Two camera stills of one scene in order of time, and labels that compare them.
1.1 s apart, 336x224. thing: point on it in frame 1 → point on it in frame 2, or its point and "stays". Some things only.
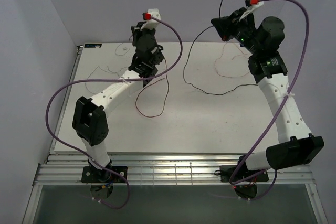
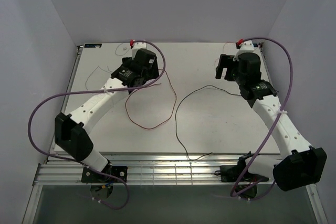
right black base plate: x=227 y=171 stays
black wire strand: x=188 y=53 → x=185 y=149
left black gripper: x=137 y=32 → x=153 y=73
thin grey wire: x=103 y=70 stays
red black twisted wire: x=137 y=97 → x=142 y=86
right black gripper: x=223 y=24 → x=225 y=62
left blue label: x=92 y=45 stays
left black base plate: x=92 y=174 stays
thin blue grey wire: x=117 y=47 stays
